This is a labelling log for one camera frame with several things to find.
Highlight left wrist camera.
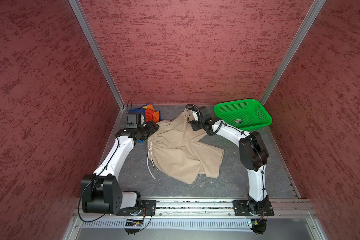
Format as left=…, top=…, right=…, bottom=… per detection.
left=126, top=112, right=145, bottom=129

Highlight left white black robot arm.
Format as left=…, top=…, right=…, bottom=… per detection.
left=80, top=121, right=159, bottom=215

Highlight aluminium corner post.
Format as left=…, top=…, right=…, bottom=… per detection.
left=69, top=0, right=125, bottom=110
left=260, top=0, right=327, bottom=106

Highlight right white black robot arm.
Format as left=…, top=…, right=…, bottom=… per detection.
left=185, top=104, right=269, bottom=216

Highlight green plastic basket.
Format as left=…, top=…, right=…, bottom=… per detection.
left=214, top=99, right=273, bottom=132

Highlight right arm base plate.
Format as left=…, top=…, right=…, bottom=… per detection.
left=233, top=200, right=275, bottom=217

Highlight left aluminium corner post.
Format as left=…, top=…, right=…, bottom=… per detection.
left=69, top=0, right=125, bottom=110

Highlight beige shorts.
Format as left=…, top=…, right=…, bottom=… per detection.
left=148, top=110, right=225, bottom=184

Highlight left base connector board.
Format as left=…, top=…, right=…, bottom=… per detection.
left=125, top=219, right=145, bottom=228

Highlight right aluminium corner post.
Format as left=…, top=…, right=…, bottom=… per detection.
left=260, top=0, right=327, bottom=106

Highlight rainbow striped shorts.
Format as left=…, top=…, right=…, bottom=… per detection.
left=128, top=104, right=162, bottom=123

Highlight base connector board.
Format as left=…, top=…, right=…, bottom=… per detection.
left=251, top=219, right=267, bottom=235
left=125, top=219, right=145, bottom=228

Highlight aluminium front rail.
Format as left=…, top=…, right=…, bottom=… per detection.
left=73, top=197, right=317, bottom=219

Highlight white perforated vent strip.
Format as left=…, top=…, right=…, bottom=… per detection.
left=82, top=219, right=252, bottom=231

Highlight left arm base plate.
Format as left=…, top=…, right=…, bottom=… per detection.
left=116, top=200, right=157, bottom=217

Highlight right base connector board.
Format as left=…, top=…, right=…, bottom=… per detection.
left=251, top=219, right=267, bottom=235

